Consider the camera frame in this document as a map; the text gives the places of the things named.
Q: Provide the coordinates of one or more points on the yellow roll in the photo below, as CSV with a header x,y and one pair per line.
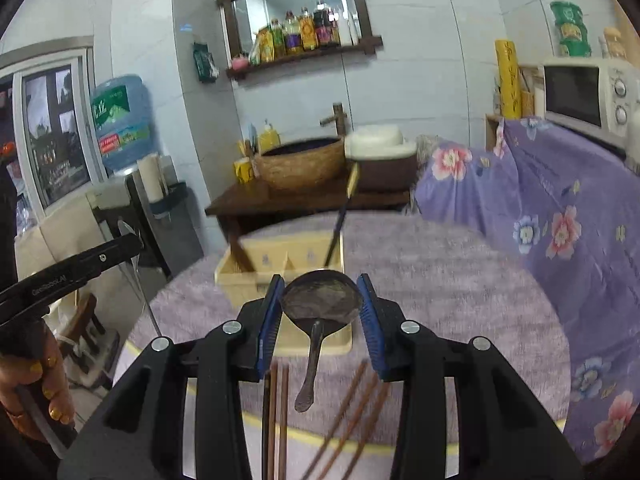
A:
x,y
509,79

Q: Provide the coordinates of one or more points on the blue water jug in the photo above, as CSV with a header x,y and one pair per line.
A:
x,y
122,119

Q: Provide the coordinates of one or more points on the purple floral cloth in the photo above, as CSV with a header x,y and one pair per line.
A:
x,y
568,211

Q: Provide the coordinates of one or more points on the white microwave oven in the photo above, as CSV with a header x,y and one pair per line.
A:
x,y
598,97

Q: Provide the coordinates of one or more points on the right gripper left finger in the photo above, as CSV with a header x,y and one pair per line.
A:
x,y
137,431

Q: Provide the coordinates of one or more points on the white brown rice cooker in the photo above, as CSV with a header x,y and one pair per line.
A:
x,y
386,160

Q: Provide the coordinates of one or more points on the wooden framed mirror shelf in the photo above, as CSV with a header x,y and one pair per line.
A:
x,y
267,33

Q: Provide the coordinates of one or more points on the wooden faucet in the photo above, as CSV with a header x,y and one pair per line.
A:
x,y
338,117

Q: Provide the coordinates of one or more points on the person left hand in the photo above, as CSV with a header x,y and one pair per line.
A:
x,y
45,376

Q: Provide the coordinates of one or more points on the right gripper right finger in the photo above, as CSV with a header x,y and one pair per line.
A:
x,y
504,431

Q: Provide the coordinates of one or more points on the water dispenser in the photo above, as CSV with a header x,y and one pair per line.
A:
x,y
165,227

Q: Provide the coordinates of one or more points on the green instant noodle cups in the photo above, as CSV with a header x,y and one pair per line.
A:
x,y
573,35

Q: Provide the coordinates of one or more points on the brown wooden chopstick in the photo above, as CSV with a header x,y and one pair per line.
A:
x,y
283,436
274,372

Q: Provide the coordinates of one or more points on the reddish brown chopstick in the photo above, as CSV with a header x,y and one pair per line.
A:
x,y
368,430
351,426
353,386

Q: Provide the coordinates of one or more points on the yellow soap bottle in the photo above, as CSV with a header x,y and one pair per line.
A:
x,y
268,139

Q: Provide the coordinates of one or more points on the woven basket sink basin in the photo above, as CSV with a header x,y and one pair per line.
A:
x,y
302,164

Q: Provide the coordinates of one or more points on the dark soy sauce bottle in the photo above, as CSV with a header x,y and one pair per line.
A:
x,y
328,35

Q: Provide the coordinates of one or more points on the yellow mug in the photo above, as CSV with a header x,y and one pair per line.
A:
x,y
244,170

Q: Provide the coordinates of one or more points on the dark black chopstick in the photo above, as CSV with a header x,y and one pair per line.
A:
x,y
266,389

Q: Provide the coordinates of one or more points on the dark wooden counter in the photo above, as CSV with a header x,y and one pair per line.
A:
x,y
249,207

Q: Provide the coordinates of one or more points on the black chopstick yellow band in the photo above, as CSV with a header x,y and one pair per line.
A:
x,y
350,191

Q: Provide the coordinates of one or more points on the green hanging packet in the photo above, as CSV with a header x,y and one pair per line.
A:
x,y
204,63

